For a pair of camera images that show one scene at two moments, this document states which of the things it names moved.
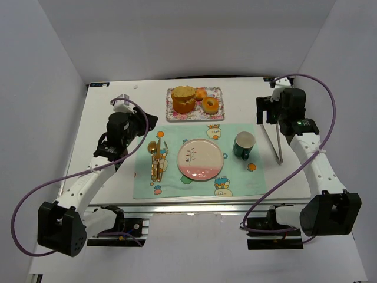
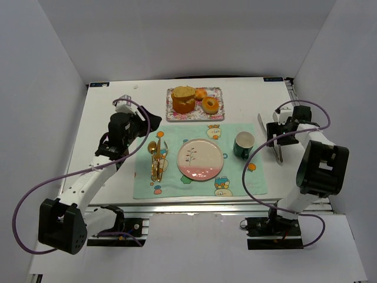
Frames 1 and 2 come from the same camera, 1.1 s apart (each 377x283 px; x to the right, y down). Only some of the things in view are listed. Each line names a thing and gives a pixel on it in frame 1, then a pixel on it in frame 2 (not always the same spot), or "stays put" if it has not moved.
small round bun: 201,93 stays put
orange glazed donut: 210,109 stays put
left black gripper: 144,121 stays put
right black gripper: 268,118 to 275,133
